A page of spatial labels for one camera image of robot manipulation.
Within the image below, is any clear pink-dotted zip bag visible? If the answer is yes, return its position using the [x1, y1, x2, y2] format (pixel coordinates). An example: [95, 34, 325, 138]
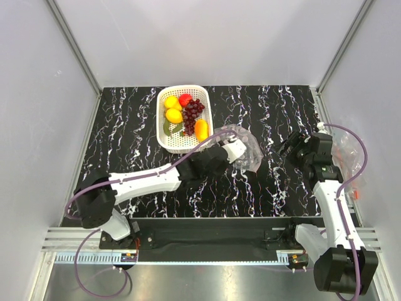
[212, 124, 264, 172]

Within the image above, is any orange mango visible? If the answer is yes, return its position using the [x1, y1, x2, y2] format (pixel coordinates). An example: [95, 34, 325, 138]
[194, 119, 209, 142]

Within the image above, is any yellow lemon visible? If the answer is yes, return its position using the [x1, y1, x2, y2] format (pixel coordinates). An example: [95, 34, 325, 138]
[165, 108, 183, 124]
[164, 95, 182, 111]

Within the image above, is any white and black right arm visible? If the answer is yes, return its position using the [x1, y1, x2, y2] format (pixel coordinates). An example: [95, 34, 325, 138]
[278, 130, 378, 300]

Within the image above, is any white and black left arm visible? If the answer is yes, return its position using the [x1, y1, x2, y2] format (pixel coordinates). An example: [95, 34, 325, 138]
[71, 139, 246, 248]

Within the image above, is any pile of spare plastic bags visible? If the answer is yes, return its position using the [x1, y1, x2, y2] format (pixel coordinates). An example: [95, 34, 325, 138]
[331, 127, 366, 201]

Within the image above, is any dark red grape bunch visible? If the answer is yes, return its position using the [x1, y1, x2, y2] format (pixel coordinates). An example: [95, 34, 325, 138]
[182, 99, 205, 136]

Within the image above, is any red strawberry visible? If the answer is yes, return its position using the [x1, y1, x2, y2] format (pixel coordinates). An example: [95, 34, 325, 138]
[179, 93, 192, 107]

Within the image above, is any green leaf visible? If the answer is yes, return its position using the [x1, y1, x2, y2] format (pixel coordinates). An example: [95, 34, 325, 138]
[162, 119, 183, 137]

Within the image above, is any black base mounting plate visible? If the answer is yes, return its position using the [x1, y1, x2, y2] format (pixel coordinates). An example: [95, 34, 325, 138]
[99, 216, 320, 263]

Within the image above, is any aluminium frame rail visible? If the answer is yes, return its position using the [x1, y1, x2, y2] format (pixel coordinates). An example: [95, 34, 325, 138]
[40, 228, 109, 251]

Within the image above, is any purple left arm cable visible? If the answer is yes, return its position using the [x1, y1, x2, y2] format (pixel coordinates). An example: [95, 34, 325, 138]
[64, 131, 239, 298]

